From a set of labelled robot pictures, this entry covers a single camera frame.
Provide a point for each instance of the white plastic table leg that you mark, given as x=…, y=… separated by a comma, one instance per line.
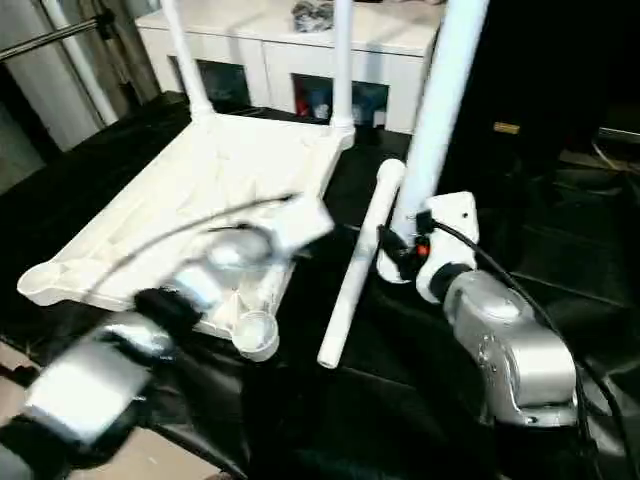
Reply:
x=440, y=110
x=185, y=60
x=342, y=60
x=355, y=270

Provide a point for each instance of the white plastic table top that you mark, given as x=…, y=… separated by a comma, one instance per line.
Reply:
x=200, y=190

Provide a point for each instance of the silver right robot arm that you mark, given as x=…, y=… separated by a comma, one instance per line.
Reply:
x=510, y=345

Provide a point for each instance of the black plastic mat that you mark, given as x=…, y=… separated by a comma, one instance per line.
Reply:
x=560, y=230

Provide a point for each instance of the small yellow label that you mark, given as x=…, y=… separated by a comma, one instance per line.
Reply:
x=506, y=128

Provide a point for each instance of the black tall cabinet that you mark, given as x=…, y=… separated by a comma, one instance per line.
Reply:
x=550, y=60

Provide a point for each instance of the black flat device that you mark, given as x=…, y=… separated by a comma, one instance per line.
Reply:
x=618, y=135

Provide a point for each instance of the grey bundle on cabinet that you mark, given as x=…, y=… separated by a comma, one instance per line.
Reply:
x=312, y=14

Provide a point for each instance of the white cabinet with glass doors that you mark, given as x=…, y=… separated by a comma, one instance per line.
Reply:
x=250, y=40

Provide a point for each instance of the grey curtain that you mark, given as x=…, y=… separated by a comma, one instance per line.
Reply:
x=110, y=55

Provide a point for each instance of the grey metal pole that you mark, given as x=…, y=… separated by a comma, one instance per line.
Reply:
x=55, y=35

